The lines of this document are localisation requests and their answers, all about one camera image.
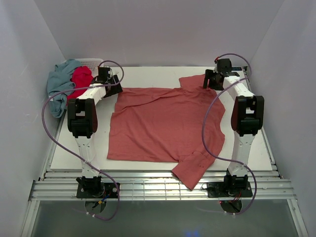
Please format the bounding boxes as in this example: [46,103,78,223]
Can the salmon pink t-shirt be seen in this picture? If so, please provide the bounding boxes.
[107,75,225,189]

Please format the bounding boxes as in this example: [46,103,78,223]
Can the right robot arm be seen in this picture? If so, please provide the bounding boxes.
[203,57,264,198]

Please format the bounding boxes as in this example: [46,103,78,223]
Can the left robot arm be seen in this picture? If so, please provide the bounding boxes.
[67,65,122,198]

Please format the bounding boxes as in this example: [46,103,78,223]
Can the blue label sticker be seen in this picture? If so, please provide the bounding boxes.
[232,67,244,71]

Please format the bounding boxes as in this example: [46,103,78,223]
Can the white plastic laundry basket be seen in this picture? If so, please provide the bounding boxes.
[77,58,103,76]

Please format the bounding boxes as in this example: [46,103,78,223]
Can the magenta red t-shirt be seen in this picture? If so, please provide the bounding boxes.
[67,66,93,100]

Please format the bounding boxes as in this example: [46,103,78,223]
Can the grey-blue t-shirt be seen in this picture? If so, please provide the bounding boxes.
[47,59,81,118]

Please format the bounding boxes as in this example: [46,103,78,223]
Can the white wrist camera, left arm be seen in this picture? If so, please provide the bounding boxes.
[110,69,119,76]

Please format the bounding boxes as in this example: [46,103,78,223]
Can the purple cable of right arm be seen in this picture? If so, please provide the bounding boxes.
[196,53,257,215]

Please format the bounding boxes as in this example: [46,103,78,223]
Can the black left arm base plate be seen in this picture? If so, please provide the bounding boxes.
[76,182,119,199]

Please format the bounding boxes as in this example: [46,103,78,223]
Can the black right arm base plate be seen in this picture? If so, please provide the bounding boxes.
[201,182,253,198]

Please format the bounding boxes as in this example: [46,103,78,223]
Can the aluminium rail frame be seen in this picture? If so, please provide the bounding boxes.
[21,130,308,237]

